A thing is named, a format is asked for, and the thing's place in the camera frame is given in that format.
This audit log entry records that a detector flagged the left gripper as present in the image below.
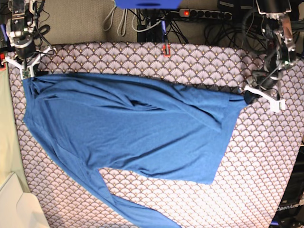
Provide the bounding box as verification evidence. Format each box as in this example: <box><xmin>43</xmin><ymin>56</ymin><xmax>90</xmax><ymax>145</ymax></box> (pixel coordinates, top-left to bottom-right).
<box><xmin>243</xmin><ymin>70</ymin><xmax>285</xmax><ymax>112</ymax></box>

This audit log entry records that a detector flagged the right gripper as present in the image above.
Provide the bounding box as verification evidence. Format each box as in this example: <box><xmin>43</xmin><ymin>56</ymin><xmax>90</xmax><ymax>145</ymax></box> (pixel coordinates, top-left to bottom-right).
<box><xmin>5</xmin><ymin>25</ymin><xmax>56</xmax><ymax>80</ymax></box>

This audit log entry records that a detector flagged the blue long-sleeve T-shirt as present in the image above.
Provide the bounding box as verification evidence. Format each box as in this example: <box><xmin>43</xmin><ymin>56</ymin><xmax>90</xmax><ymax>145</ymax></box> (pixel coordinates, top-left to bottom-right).
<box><xmin>22</xmin><ymin>73</ymin><xmax>247</xmax><ymax>228</ymax></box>

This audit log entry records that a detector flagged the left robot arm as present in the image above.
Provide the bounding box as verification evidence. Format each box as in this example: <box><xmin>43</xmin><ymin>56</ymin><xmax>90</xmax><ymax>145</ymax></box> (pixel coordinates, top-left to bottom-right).
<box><xmin>241</xmin><ymin>0</ymin><xmax>296</xmax><ymax>113</ymax></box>

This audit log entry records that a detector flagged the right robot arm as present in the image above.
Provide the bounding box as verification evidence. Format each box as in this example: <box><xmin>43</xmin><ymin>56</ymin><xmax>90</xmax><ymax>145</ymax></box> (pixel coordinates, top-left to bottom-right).
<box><xmin>0</xmin><ymin>0</ymin><xmax>56</xmax><ymax>80</ymax></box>

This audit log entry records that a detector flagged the fan-patterned tablecloth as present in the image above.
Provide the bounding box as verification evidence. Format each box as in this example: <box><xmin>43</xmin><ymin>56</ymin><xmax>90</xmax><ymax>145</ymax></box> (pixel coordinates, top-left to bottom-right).
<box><xmin>8</xmin><ymin>42</ymin><xmax>304</xmax><ymax>228</ymax></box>

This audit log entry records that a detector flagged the red clamp on table edge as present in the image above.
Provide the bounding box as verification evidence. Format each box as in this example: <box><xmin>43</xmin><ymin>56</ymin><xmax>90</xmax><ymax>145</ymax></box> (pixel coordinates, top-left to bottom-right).
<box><xmin>162</xmin><ymin>43</ymin><xmax>171</xmax><ymax>57</ymax></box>

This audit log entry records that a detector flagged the black power strip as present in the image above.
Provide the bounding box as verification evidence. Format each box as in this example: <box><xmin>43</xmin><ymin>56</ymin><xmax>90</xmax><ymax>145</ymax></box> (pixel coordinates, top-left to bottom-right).
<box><xmin>178</xmin><ymin>9</ymin><xmax>232</xmax><ymax>20</ymax></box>

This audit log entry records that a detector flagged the blue box at top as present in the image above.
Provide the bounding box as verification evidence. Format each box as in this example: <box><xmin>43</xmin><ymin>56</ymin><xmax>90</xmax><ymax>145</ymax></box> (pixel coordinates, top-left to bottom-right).
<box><xmin>115</xmin><ymin>0</ymin><xmax>181</xmax><ymax>9</ymax></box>

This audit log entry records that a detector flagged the black OpenArm base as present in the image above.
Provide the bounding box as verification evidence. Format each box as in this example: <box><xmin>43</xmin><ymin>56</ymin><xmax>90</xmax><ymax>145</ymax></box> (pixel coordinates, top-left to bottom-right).
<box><xmin>269</xmin><ymin>144</ymin><xmax>304</xmax><ymax>228</ymax></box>

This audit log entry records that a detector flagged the white plastic bin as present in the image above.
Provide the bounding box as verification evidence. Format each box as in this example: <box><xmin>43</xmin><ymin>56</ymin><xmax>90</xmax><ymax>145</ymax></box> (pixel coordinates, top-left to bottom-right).
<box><xmin>0</xmin><ymin>171</ymin><xmax>50</xmax><ymax>228</ymax></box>

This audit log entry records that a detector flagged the blue-handled clamp left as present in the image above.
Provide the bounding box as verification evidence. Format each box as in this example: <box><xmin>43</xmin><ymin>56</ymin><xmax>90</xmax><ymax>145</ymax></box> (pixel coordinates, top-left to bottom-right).
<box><xmin>0</xmin><ymin>23</ymin><xmax>9</xmax><ymax>48</ymax></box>

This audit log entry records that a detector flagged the grey looped cable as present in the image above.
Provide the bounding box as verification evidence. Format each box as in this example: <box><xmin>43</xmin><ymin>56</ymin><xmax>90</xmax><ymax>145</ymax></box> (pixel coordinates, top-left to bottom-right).
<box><xmin>102</xmin><ymin>7</ymin><xmax>127</xmax><ymax>37</ymax></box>

